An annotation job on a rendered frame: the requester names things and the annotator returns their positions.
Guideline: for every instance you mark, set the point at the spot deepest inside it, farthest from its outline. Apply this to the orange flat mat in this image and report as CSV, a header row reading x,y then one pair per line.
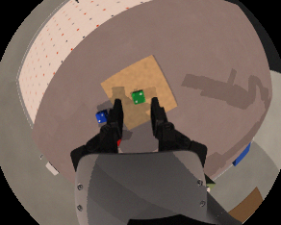
x,y
143,75

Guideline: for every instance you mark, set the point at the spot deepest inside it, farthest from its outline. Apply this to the green die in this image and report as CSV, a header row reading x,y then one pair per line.
x,y
138,97

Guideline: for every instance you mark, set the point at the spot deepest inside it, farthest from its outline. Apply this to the blue die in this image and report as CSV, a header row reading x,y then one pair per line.
x,y
102,116

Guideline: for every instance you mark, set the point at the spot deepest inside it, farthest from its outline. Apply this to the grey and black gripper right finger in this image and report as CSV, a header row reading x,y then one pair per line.
x,y
170,138

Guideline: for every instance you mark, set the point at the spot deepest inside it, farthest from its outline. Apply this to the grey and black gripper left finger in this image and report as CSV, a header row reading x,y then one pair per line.
x,y
103,142

